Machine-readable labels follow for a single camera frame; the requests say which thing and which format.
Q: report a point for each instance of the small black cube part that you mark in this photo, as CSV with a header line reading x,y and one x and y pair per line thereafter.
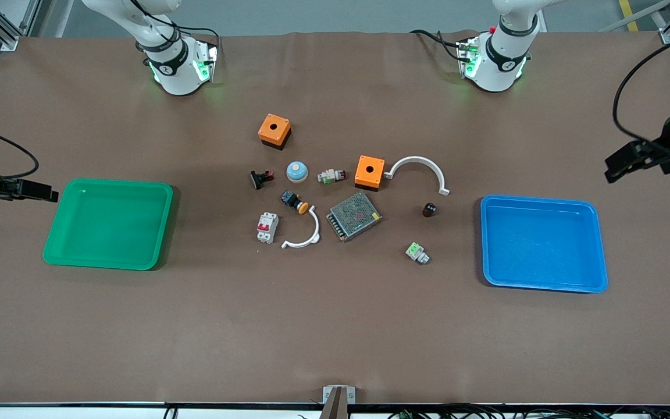
x,y
430,210

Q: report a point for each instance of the white breaker with red switch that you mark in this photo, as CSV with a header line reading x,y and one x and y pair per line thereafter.
x,y
267,228

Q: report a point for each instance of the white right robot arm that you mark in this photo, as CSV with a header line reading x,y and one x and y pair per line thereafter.
x,y
175,70

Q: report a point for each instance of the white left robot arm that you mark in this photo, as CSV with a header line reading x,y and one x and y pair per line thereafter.
x,y
501,64

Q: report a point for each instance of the green plastic tray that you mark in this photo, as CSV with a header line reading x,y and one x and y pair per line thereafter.
x,y
108,227

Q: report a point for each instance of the blue plastic tray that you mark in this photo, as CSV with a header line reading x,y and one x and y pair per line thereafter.
x,y
544,250

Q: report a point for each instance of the large white curved clamp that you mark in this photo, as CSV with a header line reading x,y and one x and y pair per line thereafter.
x,y
416,159

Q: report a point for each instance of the black square push-button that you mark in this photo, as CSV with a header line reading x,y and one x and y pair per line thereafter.
x,y
259,179

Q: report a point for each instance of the green white terminal block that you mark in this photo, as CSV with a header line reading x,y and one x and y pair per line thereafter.
x,y
416,252

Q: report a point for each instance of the orange button box black base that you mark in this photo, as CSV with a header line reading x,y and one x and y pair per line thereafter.
x,y
370,170
274,128

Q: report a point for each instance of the blue dome buzzer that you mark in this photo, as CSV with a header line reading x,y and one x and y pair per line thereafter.
x,y
296,172

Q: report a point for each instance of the small white curved clamp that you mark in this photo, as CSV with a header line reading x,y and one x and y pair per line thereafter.
x,y
297,245

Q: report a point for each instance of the metal mesh power supply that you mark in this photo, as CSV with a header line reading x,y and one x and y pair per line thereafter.
x,y
353,216

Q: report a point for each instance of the orange mushroom push-button switch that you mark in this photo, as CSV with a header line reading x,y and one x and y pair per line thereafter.
x,y
292,199

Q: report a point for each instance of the white green red switch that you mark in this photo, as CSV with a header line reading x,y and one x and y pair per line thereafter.
x,y
329,176

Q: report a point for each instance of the grey metal bracket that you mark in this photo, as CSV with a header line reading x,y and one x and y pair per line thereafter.
x,y
338,394

